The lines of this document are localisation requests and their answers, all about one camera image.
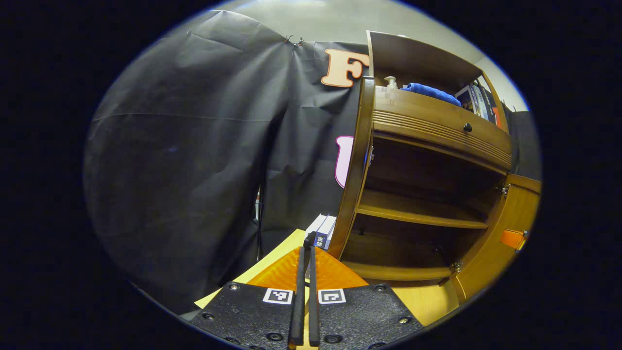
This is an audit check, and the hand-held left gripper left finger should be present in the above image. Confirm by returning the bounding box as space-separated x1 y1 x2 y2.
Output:
190 246 307 349

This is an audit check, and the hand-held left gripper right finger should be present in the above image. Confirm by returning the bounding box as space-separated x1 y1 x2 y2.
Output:
307 246 425 350

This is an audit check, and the wooden shoe cabinet door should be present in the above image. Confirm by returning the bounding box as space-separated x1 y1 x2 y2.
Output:
329 76 376 261
451 174 543 305

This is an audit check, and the wooden double-door shoe cabinet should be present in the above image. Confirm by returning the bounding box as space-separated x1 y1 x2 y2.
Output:
329 30 543 306

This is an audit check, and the pale lavender book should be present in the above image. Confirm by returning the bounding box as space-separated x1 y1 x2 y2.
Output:
323 216 338 250

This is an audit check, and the wooden inner shelf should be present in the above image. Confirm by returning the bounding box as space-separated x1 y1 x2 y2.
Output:
356 189 489 230

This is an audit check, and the black book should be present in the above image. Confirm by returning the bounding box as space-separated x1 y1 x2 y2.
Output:
479 80 502 128

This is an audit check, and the pale grey book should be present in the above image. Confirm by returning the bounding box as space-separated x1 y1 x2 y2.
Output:
469 83 491 120

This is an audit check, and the grey hardcover book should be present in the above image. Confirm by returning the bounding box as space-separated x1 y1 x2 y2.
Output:
456 85 482 115

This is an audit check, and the wooden ribbed drawer front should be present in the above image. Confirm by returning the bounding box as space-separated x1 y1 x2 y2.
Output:
372 86 514 176

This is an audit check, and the folded blue towel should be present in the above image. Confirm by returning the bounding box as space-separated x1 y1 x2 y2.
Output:
401 82 463 108

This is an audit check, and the black backdrop cloth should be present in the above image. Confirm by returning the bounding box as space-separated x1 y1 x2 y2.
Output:
83 10 543 315

